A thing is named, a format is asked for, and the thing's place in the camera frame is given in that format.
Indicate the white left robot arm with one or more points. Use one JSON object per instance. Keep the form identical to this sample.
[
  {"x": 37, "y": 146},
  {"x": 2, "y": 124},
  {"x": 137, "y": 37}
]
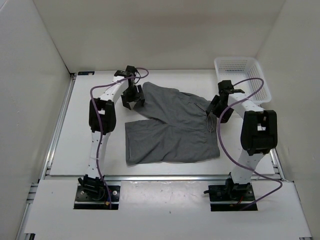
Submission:
[{"x": 102, "y": 117}]

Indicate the left aluminium frame rail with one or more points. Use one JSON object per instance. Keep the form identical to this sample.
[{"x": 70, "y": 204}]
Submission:
[{"x": 47, "y": 162}]

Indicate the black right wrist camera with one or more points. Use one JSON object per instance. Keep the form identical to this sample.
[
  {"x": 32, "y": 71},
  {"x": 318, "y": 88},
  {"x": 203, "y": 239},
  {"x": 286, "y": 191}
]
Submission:
[{"x": 225, "y": 85}]

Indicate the front aluminium frame rail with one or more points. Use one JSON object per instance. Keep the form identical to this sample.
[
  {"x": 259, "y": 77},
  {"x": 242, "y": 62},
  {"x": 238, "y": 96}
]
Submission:
[{"x": 110, "y": 178}]

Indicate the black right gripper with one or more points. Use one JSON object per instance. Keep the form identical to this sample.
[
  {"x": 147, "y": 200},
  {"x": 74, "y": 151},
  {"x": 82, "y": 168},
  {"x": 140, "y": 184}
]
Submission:
[{"x": 212, "y": 105}]

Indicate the aluminium frame rail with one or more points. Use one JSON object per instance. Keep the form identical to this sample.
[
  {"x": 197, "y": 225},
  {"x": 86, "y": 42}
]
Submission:
[
  {"x": 291, "y": 213},
  {"x": 47, "y": 162},
  {"x": 110, "y": 178}
]

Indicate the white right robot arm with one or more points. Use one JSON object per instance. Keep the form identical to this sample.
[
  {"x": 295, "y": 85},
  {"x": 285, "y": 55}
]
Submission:
[{"x": 259, "y": 132}]

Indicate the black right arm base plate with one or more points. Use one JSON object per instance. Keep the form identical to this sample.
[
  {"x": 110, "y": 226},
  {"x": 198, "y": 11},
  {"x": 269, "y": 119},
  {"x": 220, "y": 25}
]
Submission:
[{"x": 222, "y": 200}]

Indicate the right aluminium frame rail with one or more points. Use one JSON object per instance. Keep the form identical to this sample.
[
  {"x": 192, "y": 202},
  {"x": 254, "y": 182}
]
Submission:
[{"x": 291, "y": 213}]

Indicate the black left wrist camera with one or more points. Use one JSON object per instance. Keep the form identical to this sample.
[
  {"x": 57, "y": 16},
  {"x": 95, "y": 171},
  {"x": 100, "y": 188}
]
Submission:
[{"x": 132, "y": 70}]

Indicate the grey drawstring shorts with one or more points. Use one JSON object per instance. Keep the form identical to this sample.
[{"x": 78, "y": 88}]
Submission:
[{"x": 176, "y": 128}]

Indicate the white perforated plastic basket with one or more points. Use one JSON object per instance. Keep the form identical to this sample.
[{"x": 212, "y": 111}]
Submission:
[{"x": 247, "y": 73}]

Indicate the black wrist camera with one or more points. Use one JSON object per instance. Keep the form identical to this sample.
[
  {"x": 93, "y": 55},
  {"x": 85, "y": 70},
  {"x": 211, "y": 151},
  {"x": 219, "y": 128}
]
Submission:
[
  {"x": 225, "y": 85},
  {"x": 132, "y": 70}
]

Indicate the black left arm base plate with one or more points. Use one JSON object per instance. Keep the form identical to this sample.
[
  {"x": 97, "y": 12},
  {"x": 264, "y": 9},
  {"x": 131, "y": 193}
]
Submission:
[{"x": 88, "y": 201}]

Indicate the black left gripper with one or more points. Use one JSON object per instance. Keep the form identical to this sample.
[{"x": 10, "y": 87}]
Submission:
[{"x": 138, "y": 96}]

